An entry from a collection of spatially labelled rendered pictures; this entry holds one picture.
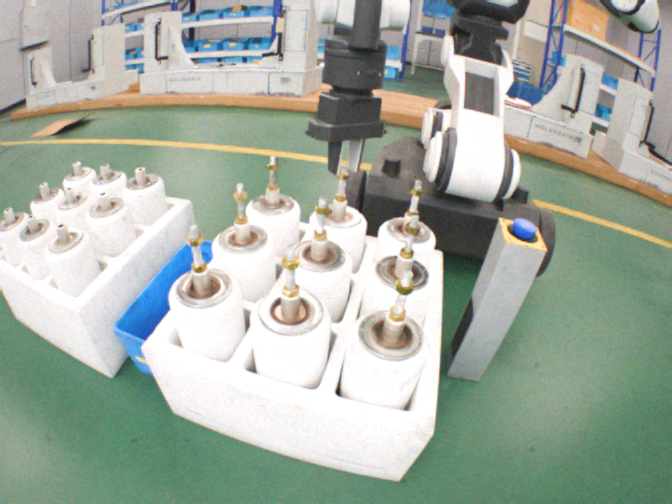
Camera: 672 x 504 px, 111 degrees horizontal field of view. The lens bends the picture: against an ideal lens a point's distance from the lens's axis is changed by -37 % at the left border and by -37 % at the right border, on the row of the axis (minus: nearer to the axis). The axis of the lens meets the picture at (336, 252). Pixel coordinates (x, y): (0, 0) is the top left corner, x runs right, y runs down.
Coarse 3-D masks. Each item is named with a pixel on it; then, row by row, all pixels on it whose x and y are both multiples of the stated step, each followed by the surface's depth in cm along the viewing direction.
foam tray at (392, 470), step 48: (336, 336) 48; (432, 336) 49; (192, 384) 43; (240, 384) 40; (288, 384) 41; (336, 384) 43; (432, 384) 42; (240, 432) 48; (288, 432) 43; (336, 432) 40; (384, 432) 38; (432, 432) 37
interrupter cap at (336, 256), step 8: (328, 240) 53; (296, 248) 51; (304, 248) 51; (328, 248) 52; (336, 248) 52; (304, 256) 50; (328, 256) 51; (336, 256) 50; (344, 256) 50; (304, 264) 48; (312, 264) 48; (320, 264) 49; (328, 264) 49; (336, 264) 49; (320, 272) 48
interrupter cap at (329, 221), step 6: (330, 210) 61; (348, 210) 62; (354, 210) 62; (330, 216) 60; (348, 216) 61; (354, 216) 60; (360, 216) 60; (330, 222) 58; (336, 222) 58; (342, 222) 58; (348, 222) 58; (354, 222) 59; (342, 228) 57
